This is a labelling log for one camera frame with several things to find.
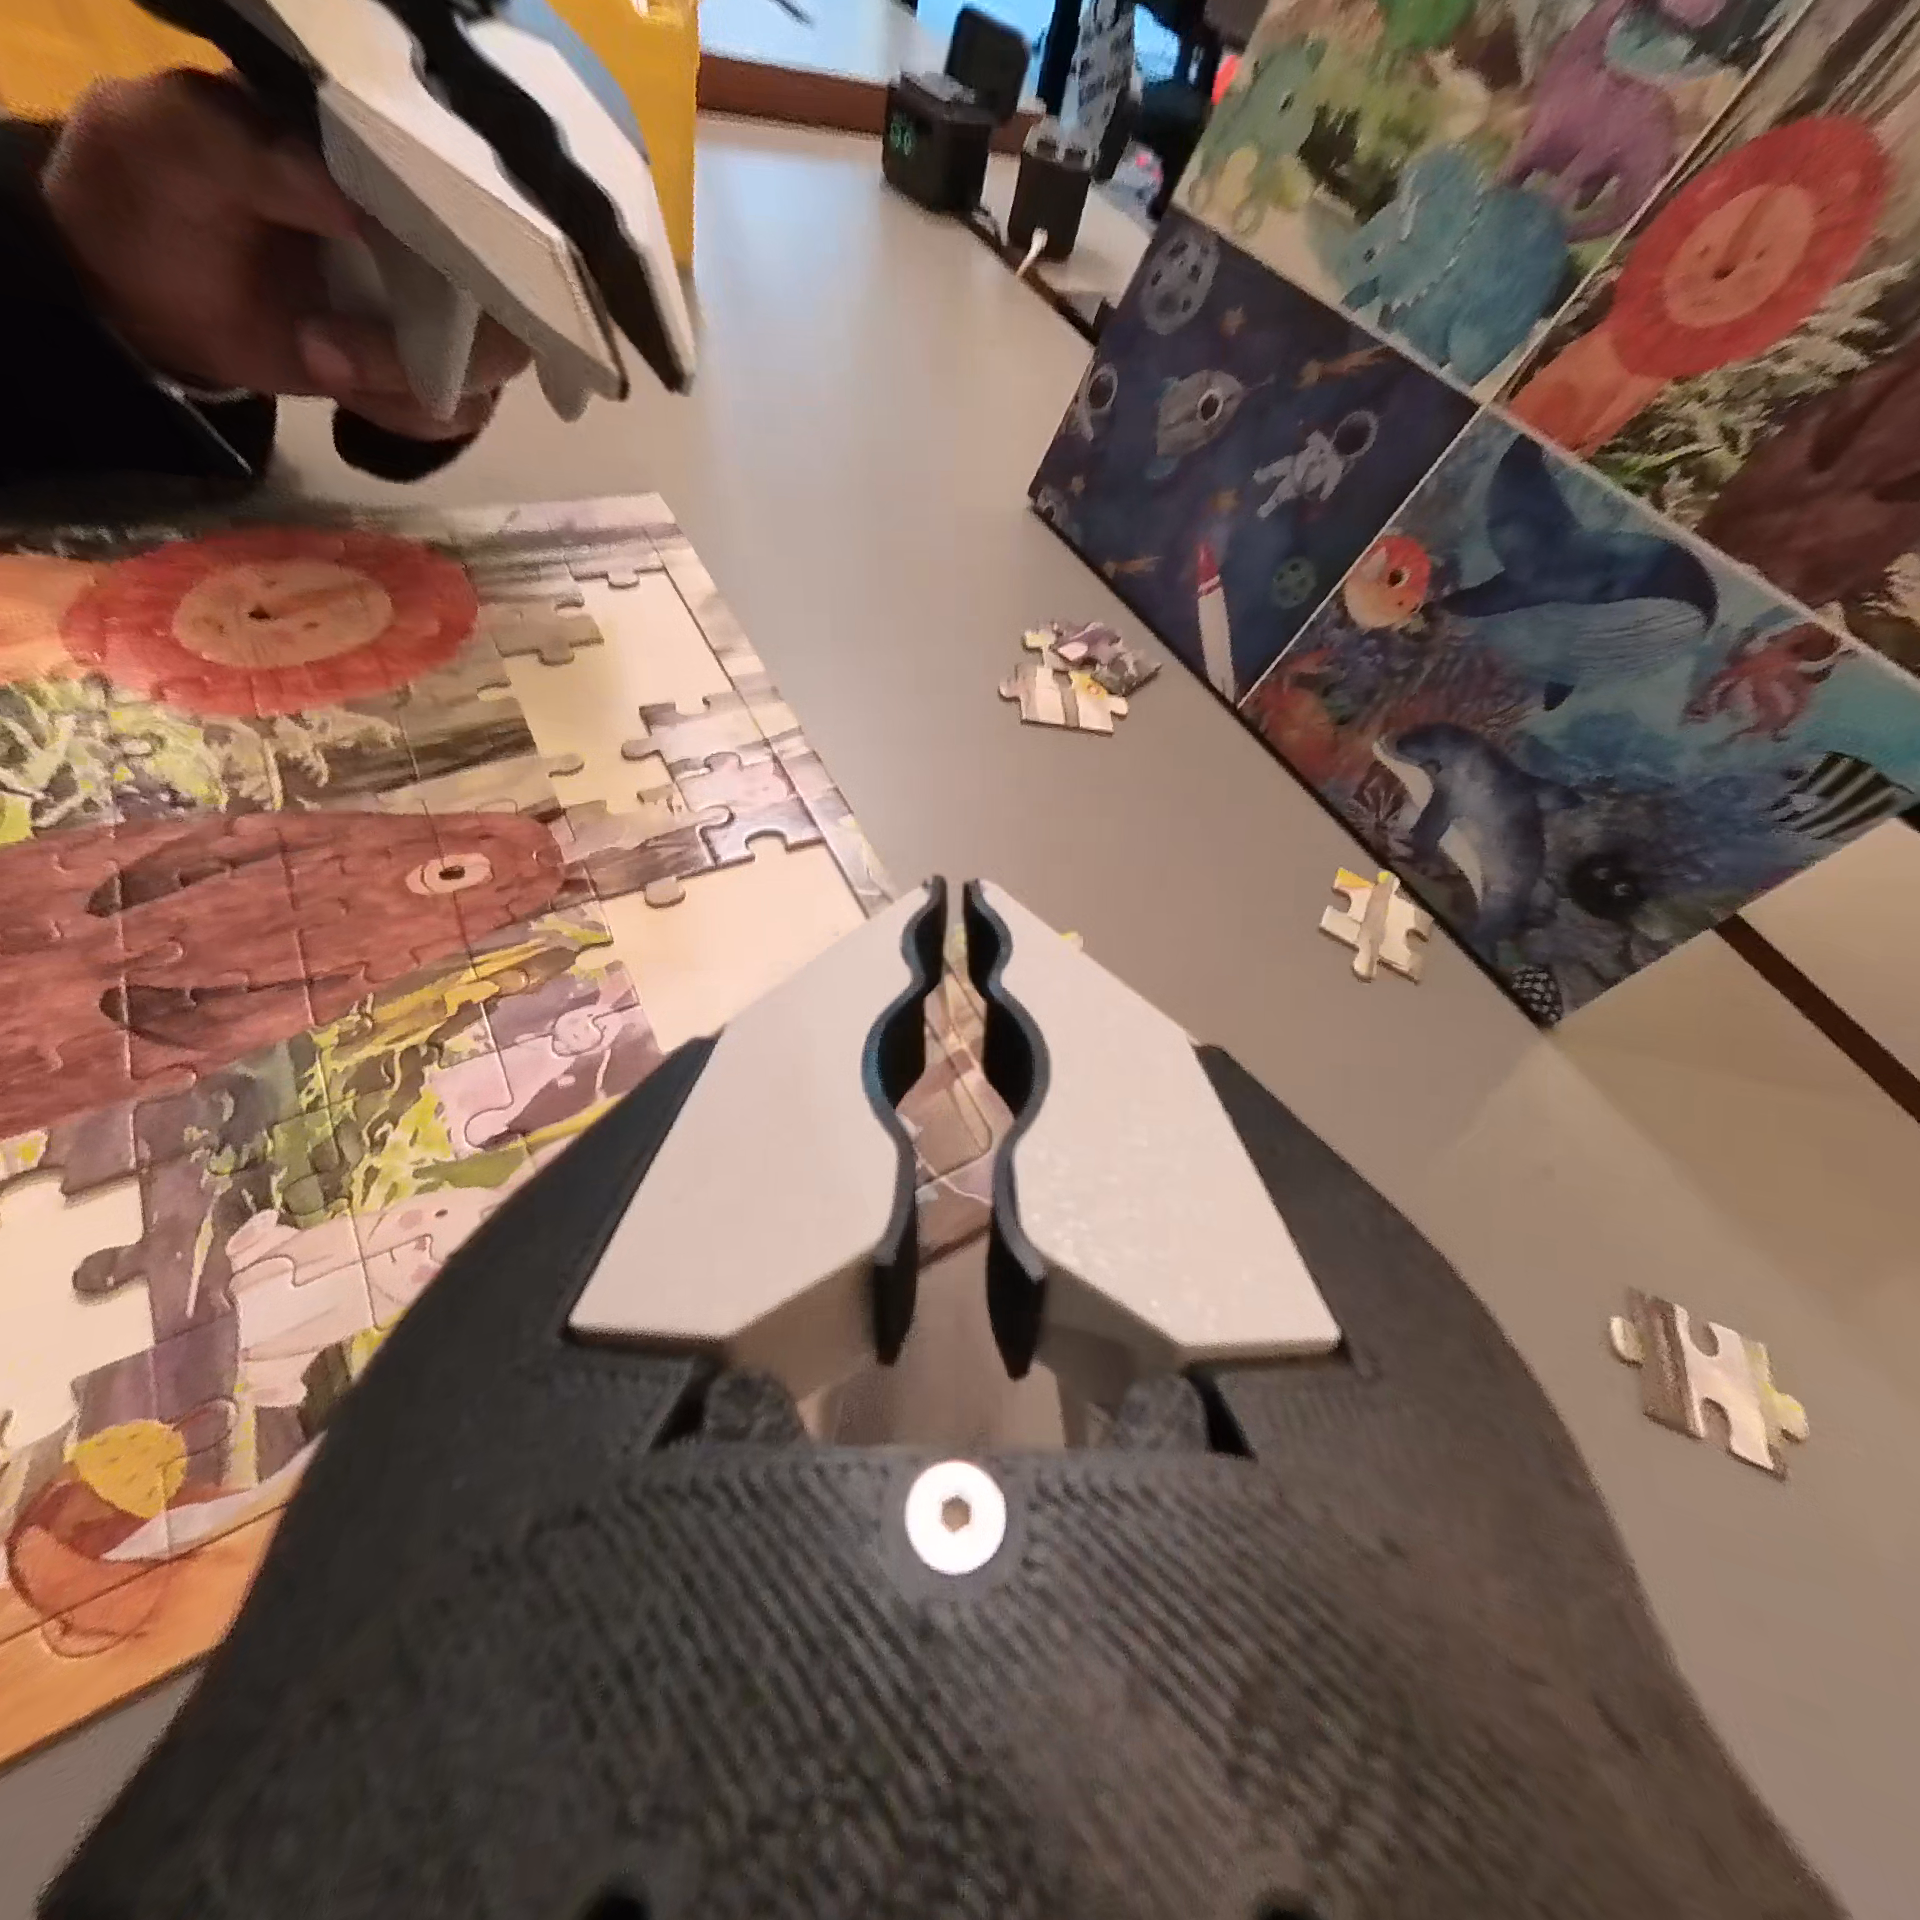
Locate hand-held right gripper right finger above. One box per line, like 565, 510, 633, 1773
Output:
961, 880, 1345, 1394

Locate black charging case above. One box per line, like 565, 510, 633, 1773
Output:
1008, 128, 1104, 264

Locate black charger with green display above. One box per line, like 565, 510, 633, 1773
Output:
882, 66, 994, 213

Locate white grey jigsaw piece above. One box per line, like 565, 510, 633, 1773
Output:
1609, 1287, 1810, 1481
1320, 863, 1435, 984

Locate black stand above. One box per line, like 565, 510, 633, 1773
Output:
1044, 0, 1221, 183

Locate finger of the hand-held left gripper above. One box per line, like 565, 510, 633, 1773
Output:
222, 0, 627, 424
449, 0, 704, 396

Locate person's left hand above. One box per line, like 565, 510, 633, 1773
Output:
41, 64, 538, 447

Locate purple jigsaw piece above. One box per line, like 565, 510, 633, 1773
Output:
1024, 616, 1165, 697

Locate yellow plastic bin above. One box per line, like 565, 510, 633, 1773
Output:
0, 0, 704, 273

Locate animal jigsaw puzzle board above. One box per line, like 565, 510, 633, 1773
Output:
0, 492, 1029, 1769

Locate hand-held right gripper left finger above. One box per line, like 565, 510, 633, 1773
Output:
565, 873, 953, 1397

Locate illustrated puzzle box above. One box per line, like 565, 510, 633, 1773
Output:
1026, 0, 1920, 1028

